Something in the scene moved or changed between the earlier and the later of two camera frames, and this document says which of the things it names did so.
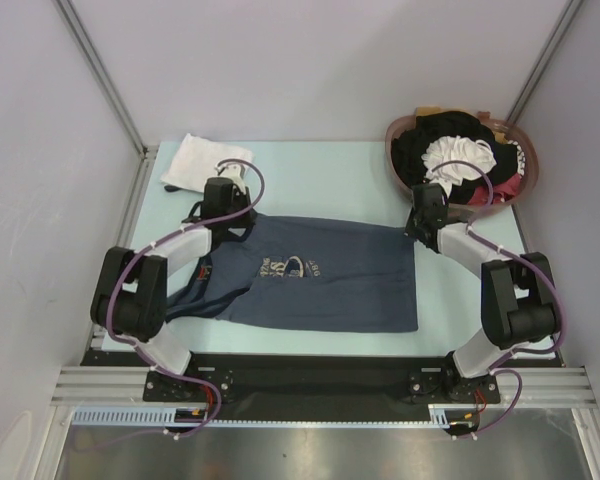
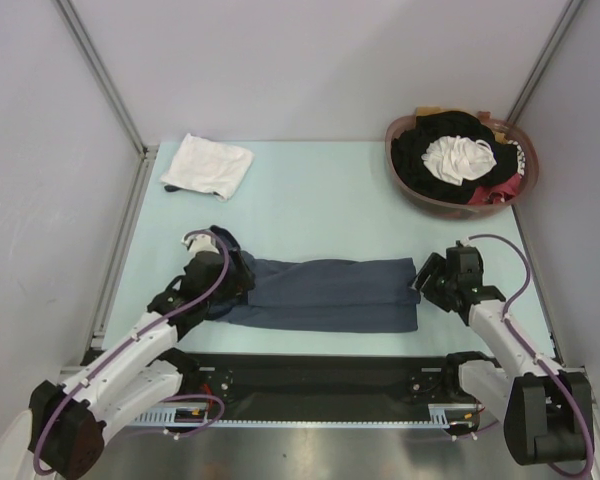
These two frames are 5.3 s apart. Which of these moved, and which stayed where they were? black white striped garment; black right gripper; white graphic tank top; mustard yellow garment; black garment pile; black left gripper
Moved: black right gripper; black left gripper
Stayed: white graphic tank top; black garment pile; black white striped garment; mustard yellow garment
